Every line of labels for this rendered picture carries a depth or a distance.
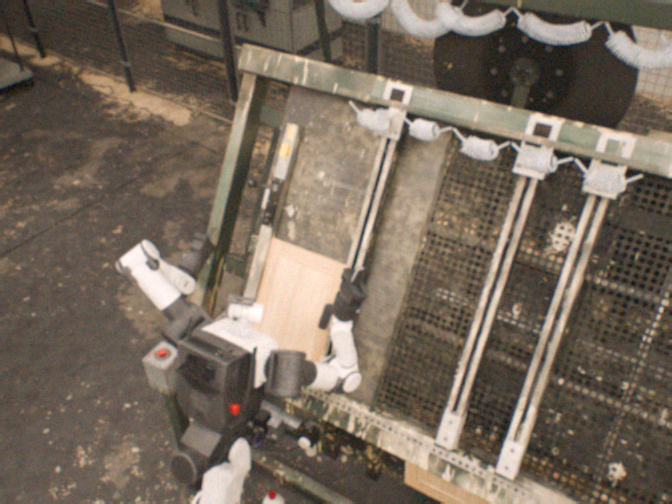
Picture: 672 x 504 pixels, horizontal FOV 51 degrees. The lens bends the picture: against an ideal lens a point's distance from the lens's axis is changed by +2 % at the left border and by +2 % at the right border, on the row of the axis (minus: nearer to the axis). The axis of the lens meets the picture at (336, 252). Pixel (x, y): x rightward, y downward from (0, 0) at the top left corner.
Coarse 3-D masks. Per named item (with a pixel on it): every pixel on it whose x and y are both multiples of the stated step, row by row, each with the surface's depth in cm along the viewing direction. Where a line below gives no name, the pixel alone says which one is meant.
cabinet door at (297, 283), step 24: (288, 264) 281; (312, 264) 275; (336, 264) 271; (264, 288) 286; (288, 288) 281; (312, 288) 276; (336, 288) 271; (264, 312) 287; (288, 312) 282; (312, 312) 277; (288, 336) 282; (312, 336) 277; (312, 360) 277
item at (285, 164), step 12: (300, 132) 276; (288, 156) 276; (276, 168) 278; (288, 168) 277; (288, 180) 280; (276, 216) 281; (264, 228) 282; (276, 228) 284; (264, 240) 283; (264, 252) 283; (252, 264) 286; (264, 264) 285; (252, 276) 286; (252, 288) 286
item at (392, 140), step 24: (384, 96) 249; (408, 96) 244; (384, 120) 237; (408, 120) 255; (384, 144) 253; (384, 168) 254; (384, 192) 257; (360, 216) 259; (360, 240) 260; (360, 264) 260
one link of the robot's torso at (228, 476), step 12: (240, 444) 243; (240, 456) 246; (216, 468) 253; (228, 468) 253; (240, 468) 251; (204, 480) 257; (216, 480) 254; (228, 480) 251; (240, 480) 260; (204, 492) 258; (216, 492) 255; (228, 492) 255; (240, 492) 263
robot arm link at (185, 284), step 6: (174, 270) 257; (180, 270) 258; (168, 276) 256; (174, 276) 257; (180, 276) 258; (186, 276) 260; (174, 282) 257; (180, 282) 258; (186, 282) 261; (192, 282) 263; (180, 288) 259; (186, 288) 262; (192, 288) 264
